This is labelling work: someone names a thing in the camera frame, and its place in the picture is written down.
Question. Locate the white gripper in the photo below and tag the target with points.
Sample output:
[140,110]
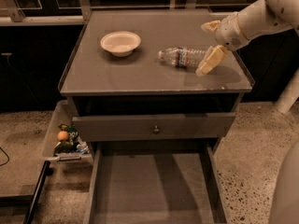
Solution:
[230,32]

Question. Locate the clear plastic water bottle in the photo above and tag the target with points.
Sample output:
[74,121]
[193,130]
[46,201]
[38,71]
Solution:
[181,57]

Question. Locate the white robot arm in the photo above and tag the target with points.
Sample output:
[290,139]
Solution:
[264,17]

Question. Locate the grey upper drawer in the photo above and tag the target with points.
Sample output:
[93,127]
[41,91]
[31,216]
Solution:
[139,127]

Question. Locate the grey drawer cabinet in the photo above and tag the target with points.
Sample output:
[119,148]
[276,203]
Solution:
[100,84]

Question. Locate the round metal drawer knob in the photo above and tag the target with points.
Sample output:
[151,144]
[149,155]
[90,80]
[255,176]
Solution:
[156,129]

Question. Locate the grey open middle drawer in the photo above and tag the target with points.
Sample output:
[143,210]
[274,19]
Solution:
[155,183]

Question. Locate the small plastic bottle in bin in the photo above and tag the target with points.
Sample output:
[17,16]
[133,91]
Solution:
[83,149]

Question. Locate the white paper bowl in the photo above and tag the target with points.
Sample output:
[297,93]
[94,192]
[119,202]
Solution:
[121,43]

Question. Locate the green snack bag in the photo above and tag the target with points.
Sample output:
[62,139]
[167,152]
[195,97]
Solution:
[70,145]

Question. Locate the orange fruit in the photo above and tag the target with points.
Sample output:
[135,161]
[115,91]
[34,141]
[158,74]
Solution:
[62,136]

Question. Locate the clear plastic storage bin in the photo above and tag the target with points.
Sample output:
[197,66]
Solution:
[61,115]

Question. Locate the black floor bar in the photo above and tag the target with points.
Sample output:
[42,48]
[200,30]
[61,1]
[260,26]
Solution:
[45,171]

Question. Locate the metal railing frame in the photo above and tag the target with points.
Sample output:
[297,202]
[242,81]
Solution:
[43,14]

